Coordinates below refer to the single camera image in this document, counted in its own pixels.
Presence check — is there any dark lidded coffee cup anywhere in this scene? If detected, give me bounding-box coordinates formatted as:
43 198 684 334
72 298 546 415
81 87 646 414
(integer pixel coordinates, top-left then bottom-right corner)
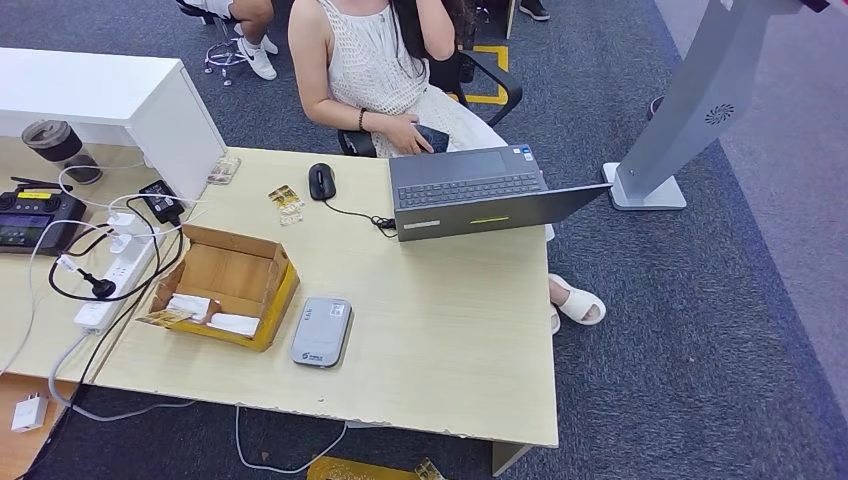
21 119 104 186

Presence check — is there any person's right hand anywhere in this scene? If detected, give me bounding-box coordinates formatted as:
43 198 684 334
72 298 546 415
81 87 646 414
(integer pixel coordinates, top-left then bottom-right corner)
380 113 435 157

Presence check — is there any white paper card sleeve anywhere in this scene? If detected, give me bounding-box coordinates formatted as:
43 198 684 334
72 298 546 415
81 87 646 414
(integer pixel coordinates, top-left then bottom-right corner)
165 294 212 324
207 312 262 338

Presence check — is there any long thin white cable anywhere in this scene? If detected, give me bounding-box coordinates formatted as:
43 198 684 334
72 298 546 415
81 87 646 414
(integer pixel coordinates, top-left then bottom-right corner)
0 218 114 376

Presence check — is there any grey open laptop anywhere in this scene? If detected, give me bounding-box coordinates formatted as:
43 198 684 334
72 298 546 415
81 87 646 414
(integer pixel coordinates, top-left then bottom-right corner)
388 144 612 242

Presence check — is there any black computer mouse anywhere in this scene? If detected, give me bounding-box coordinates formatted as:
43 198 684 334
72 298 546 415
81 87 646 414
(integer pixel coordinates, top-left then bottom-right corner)
307 162 337 202

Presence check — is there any white wall adapter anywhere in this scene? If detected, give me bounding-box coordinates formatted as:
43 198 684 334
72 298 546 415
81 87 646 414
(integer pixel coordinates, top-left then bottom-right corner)
11 392 50 434

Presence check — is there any clear case of cards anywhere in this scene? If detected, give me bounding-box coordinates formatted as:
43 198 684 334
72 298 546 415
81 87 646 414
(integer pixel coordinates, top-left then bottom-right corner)
206 155 242 185

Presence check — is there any white power strip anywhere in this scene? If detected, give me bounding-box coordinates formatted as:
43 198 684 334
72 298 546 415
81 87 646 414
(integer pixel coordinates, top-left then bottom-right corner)
72 231 160 335

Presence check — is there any dark smartphone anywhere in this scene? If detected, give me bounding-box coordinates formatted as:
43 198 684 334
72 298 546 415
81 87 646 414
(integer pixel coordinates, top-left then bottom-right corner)
411 123 451 155

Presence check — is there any seated person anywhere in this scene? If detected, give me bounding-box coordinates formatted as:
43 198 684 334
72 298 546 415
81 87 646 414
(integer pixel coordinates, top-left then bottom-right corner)
288 0 607 336

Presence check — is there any black remote controller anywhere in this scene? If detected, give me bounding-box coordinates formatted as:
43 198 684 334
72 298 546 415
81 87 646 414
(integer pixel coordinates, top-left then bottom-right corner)
0 176 87 257

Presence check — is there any black office chair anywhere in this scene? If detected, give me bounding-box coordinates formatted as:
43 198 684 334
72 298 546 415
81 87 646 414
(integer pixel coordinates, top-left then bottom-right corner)
337 49 524 159

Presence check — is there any person on stool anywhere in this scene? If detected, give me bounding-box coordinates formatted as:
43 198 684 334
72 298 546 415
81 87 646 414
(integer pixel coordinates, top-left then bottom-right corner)
175 0 280 82

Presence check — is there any black adapter cord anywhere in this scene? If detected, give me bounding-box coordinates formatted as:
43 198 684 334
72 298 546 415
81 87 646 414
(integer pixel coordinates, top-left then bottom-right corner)
19 225 188 480

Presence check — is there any chrome stool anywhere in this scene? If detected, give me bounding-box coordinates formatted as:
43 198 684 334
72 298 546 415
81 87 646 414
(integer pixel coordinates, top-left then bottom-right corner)
201 16 250 87

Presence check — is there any grey kiosk stand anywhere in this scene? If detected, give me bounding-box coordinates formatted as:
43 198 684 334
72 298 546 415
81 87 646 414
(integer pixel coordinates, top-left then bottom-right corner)
601 0 835 212

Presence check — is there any white hanging cable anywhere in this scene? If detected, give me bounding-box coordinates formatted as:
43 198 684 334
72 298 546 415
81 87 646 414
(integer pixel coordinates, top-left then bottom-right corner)
234 405 349 476

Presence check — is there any white cabinet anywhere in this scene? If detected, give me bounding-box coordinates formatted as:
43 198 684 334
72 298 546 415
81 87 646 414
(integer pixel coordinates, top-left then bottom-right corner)
0 47 228 202

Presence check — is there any open cardboard box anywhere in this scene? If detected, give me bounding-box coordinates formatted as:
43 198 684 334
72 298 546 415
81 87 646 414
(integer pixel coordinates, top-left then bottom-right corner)
146 223 301 353

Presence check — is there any thick white power strip cord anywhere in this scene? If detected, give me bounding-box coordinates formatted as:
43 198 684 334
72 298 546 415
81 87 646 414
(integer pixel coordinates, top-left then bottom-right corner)
48 333 197 423

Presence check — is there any grey card reader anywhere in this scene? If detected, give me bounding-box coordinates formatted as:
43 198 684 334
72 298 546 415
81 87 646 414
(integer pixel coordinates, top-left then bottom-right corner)
290 297 354 369

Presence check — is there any black mouse cable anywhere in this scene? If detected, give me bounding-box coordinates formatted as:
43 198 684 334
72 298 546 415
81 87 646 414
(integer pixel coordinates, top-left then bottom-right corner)
324 199 399 238

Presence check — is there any black power adapter brick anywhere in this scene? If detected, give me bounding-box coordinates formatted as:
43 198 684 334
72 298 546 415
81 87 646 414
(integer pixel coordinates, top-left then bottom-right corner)
138 180 187 225

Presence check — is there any black looped plug cable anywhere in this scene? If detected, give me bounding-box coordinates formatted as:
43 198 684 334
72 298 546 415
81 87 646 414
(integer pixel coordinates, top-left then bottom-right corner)
47 197 187 303

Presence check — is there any thin white charging cable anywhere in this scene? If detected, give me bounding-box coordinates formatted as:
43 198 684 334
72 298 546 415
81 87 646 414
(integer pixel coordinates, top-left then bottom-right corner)
58 164 207 223

